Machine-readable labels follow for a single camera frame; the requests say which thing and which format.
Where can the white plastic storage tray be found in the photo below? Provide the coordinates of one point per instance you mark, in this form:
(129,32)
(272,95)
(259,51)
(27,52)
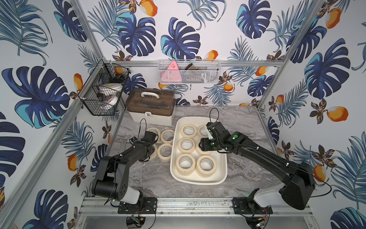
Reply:
(221,159)

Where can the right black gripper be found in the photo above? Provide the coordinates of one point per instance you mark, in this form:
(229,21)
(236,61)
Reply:
(204,144)

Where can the pink triangular item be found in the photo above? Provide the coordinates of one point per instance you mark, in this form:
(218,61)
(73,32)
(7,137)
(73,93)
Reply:
(172,74)

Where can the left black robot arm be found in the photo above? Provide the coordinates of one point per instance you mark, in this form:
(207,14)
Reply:
(112,177)

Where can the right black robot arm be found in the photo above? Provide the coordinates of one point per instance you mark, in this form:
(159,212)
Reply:
(297,180)

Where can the white item in basket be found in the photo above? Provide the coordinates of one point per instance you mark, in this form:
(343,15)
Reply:
(108,94)

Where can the cream masking tape roll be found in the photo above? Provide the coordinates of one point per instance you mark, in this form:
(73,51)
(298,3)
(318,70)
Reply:
(185,164)
(202,131)
(206,166)
(186,145)
(164,152)
(167,136)
(154,151)
(156,131)
(189,131)
(199,151)

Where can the white mesh wall basket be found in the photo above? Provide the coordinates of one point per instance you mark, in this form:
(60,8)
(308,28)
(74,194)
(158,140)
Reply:
(194,71)

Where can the brown lidded storage case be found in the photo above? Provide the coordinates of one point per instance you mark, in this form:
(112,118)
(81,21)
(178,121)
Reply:
(157,107)

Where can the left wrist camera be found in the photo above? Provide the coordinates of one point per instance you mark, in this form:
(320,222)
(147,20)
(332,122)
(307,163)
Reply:
(133,139)

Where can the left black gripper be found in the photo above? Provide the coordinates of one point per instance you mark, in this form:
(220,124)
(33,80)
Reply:
(150,137)

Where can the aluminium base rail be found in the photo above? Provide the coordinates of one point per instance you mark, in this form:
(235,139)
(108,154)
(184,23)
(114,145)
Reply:
(187,207)

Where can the black wire basket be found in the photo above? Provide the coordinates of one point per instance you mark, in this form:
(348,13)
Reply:
(103,73)

